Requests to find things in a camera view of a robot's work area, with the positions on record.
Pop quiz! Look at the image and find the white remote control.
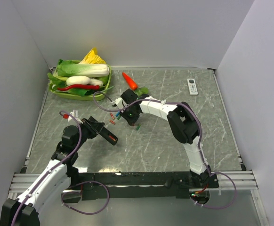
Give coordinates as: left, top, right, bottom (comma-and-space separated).
187, 79, 198, 96

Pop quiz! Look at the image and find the white radish toy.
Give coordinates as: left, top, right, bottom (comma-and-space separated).
65, 75, 104, 87

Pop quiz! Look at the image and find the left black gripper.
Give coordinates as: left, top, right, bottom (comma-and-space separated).
73, 117, 104, 151

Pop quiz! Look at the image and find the green tray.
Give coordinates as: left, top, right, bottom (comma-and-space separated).
48, 59, 112, 101

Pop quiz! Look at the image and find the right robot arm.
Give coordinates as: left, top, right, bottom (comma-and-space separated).
114, 89, 211, 188

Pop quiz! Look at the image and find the black remote control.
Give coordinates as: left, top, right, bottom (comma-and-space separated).
99, 127, 118, 145

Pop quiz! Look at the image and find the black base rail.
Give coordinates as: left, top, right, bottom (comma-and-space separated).
66, 171, 219, 201

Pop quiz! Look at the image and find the yellow leaf toy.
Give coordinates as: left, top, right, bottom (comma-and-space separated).
79, 48, 106, 64

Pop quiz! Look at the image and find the orange toy carrot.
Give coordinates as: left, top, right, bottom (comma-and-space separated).
122, 72, 149, 96

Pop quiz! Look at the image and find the napa cabbage toy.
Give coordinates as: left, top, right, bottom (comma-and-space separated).
56, 60, 110, 78

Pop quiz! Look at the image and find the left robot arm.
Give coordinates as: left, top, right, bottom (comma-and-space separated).
0, 117, 105, 226

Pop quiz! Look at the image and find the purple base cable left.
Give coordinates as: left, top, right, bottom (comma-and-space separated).
60, 180, 110, 215

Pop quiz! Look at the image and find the red chili pepper toy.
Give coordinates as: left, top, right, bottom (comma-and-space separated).
57, 84, 100, 91

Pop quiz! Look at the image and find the black battery cover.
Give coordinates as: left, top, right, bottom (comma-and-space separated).
163, 178, 174, 189

